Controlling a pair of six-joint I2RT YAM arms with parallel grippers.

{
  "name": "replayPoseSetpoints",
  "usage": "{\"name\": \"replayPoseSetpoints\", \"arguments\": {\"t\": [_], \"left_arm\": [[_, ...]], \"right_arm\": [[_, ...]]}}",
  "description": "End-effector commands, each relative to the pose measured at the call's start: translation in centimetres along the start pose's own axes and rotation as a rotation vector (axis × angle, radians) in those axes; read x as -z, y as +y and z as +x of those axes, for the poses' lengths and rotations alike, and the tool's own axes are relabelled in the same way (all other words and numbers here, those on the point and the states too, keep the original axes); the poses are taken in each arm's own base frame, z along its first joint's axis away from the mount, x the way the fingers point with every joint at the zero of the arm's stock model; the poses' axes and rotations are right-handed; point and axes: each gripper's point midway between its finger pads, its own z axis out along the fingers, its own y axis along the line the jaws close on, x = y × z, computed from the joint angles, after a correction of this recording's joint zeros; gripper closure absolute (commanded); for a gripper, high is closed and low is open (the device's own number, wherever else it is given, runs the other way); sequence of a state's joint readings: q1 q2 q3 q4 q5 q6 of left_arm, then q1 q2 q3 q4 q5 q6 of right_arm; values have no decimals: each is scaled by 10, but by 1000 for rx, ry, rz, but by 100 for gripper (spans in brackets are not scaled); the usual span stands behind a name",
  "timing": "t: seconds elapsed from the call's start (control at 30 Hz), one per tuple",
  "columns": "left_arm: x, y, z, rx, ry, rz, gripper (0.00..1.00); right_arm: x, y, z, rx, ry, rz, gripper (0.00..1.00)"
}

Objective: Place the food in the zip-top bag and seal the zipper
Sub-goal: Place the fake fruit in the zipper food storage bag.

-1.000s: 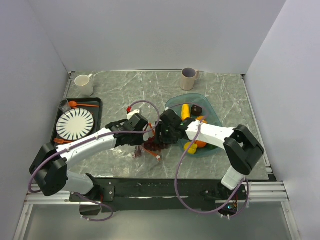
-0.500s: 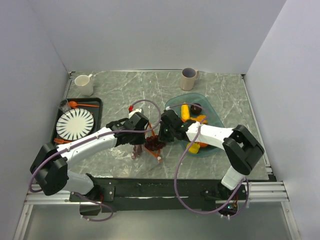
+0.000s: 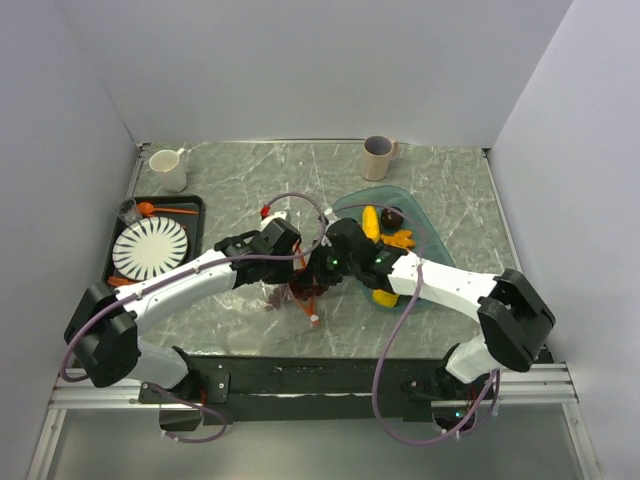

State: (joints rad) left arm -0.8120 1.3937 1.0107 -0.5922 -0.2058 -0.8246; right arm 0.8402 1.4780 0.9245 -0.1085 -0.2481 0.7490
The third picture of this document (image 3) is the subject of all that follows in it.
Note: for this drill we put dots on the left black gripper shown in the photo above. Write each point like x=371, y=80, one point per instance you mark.
x=284, y=277

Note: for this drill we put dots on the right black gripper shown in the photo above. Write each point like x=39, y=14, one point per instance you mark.
x=317, y=257

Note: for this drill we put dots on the purple grape bunch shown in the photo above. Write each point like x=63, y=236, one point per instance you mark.
x=303, y=294

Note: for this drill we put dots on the clear zip top bag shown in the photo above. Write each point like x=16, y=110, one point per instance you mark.
x=261, y=320

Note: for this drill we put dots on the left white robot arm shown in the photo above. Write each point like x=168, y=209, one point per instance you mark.
x=105, y=332

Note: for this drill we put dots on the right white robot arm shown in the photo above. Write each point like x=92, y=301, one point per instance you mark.
x=514, y=320

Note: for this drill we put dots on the yellow squash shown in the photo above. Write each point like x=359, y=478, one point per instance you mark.
x=370, y=223

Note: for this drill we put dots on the teal plastic tray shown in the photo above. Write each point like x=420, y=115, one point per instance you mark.
x=428, y=244

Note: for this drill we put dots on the orange ginger root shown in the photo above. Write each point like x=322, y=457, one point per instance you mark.
x=399, y=239

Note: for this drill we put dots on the dark purple plum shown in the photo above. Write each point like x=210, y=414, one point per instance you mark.
x=390, y=219

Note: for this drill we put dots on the yellow lemon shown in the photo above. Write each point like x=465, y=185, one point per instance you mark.
x=385, y=299

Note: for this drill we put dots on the beige mug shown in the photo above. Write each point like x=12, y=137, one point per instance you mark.
x=378, y=152

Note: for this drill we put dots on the striped white plate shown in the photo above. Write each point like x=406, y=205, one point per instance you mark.
x=149, y=248

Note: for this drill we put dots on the white cup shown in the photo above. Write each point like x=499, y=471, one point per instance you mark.
x=169, y=169

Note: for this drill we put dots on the orange plastic spoon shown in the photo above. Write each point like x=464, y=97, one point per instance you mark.
x=148, y=209

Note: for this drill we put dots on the black tray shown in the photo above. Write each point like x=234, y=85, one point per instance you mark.
x=193, y=225

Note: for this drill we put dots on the clear plastic glass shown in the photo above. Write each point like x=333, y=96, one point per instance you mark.
x=128, y=212

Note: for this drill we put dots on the orange plastic fork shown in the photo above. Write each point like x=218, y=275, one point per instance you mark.
x=118, y=281

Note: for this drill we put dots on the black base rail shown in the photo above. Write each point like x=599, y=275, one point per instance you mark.
x=250, y=388

